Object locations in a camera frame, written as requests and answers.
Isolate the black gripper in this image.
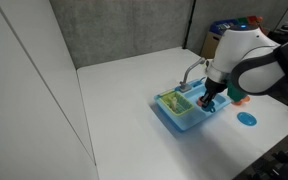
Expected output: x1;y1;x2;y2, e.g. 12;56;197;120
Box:
199;77;229;107

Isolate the small blue toy cup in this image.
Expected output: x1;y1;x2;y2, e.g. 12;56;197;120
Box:
205;102;217;114

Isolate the light blue toy sink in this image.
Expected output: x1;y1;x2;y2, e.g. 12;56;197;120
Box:
153;78;233;132

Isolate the yellow-green dish rack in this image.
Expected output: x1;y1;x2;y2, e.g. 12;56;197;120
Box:
158;90;196;118

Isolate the grey toy faucet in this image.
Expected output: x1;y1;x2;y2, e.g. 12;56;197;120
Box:
178;57;207;94

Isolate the pale toy in rack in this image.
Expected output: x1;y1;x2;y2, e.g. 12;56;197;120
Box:
168;95;179;111

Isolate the small blue toy plate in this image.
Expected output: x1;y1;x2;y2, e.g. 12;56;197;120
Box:
236;111;258;127

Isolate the brown cardboard box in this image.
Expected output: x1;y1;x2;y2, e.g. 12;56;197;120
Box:
199;31;223;60

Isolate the blue storage bin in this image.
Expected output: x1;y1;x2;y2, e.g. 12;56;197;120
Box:
209;18;248;36

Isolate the colourful toy storage shelf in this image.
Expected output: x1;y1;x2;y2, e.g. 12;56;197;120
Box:
237;14;265;25

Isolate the black camera stand pole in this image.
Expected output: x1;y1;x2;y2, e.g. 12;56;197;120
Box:
182;0;197;50

